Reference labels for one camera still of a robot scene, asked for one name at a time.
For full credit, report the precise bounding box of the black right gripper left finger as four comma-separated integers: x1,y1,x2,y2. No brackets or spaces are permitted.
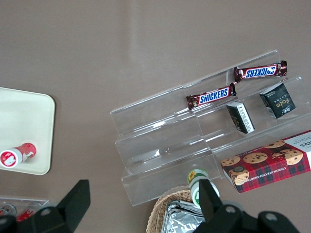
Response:
17,179,91,233

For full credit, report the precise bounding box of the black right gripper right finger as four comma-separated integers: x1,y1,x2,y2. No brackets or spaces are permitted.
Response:
194,179,258,233

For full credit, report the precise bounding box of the oval wicker basket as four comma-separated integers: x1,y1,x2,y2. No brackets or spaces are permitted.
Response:
146,186,207,233

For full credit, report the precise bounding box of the beige plastic tray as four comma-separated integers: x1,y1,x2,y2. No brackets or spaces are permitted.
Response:
0,87,56,176

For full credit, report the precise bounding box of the clear acrylic bottle rack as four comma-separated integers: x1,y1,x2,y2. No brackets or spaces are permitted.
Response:
0,197,50,219

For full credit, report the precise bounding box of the aluminium foil container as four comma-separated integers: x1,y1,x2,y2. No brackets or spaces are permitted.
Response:
166,200,207,233

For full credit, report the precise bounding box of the green-lidded white cup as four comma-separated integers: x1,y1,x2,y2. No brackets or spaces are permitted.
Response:
187,168,221,210

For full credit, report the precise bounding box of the red tartan cookie box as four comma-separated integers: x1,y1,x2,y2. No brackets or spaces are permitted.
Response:
220,130,311,194

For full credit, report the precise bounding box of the red-lidded small cup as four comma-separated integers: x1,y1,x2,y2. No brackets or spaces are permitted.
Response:
0,142,37,169

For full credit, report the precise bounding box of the clear acrylic stepped stand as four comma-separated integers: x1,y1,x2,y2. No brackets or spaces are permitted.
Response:
109,49,311,207

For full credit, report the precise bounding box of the small black carton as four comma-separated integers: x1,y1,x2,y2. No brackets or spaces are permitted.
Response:
259,83,296,119
226,101,256,133

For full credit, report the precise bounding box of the Snickers chocolate bar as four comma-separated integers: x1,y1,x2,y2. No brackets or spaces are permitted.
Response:
233,60,288,84
185,82,237,111

